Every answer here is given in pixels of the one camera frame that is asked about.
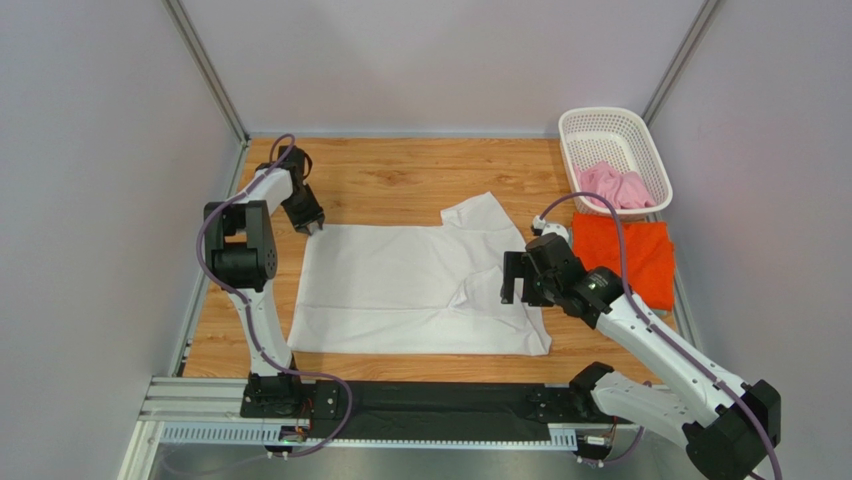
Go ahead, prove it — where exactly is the corner aluminium post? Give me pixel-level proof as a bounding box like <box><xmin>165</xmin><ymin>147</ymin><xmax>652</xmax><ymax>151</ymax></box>
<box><xmin>642</xmin><ymin>0</ymin><xmax>725</xmax><ymax>127</ymax></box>
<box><xmin>162</xmin><ymin>0</ymin><xmax>250</xmax><ymax>145</ymax></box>

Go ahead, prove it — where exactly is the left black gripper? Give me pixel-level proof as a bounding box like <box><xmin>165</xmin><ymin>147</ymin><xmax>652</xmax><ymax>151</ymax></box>
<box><xmin>282</xmin><ymin>182</ymin><xmax>327</xmax><ymax>234</ymax></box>

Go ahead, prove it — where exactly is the right corner aluminium post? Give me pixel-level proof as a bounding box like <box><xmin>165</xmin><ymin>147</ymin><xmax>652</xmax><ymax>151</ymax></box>
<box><xmin>642</xmin><ymin>0</ymin><xmax>725</xmax><ymax>127</ymax></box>

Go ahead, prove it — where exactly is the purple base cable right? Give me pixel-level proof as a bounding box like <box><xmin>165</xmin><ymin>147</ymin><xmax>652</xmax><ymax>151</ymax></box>
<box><xmin>575</xmin><ymin>425</ymin><xmax>647</xmax><ymax>466</ymax></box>

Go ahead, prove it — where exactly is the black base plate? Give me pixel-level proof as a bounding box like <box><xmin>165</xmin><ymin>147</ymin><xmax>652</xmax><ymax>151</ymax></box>
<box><xmin>257</xmin><ymin>380</ymin><xmax>613</xmax><ymax>442</ymax></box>

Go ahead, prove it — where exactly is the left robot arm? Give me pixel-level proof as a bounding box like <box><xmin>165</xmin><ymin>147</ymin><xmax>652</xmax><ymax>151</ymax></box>
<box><xmin>196</xmin><ymin>145</ymin><xmax>325</xmax><ymax>418</ymax></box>

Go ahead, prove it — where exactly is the folded orange t shirt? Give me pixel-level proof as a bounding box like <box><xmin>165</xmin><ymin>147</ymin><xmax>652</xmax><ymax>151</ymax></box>
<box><xmin>571</xmin><ymin>213</ymin><xmax>675</xmax><ymax>311</ymax></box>

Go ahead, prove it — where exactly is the left corner aluminium post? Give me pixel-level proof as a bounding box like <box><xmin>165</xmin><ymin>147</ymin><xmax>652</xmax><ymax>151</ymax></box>
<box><xmin>162</xmin><ymin>0</ymin><xmax>250</xmax><ymax>145</ymax></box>

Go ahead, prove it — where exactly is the pink t shirt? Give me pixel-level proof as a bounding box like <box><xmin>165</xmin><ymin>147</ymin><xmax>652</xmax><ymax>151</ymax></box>
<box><xmin>574</xmin><ymin>161</ymin><xmax>657</xmax><ymax>210</ymax></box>

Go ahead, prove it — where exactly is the white plastic laundry basket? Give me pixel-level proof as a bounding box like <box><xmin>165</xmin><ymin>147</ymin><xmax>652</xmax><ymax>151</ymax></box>
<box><xmin>557</xmin><ymin>107</ymin><xmax>673</xmax><ymax>220</ymax></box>

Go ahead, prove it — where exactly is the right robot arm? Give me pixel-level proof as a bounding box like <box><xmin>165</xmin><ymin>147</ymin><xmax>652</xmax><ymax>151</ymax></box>
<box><xmin>501</xmin><ymin>233</ymin><xmax>782</xmax><ymax>479</ymax></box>

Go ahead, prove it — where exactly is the white t shirt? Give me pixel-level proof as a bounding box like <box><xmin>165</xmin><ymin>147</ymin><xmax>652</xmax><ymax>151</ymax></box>
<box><xmin>288</xmin><ymin>192</ymin><xmax>552</xmax><ymax>357</ymax></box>

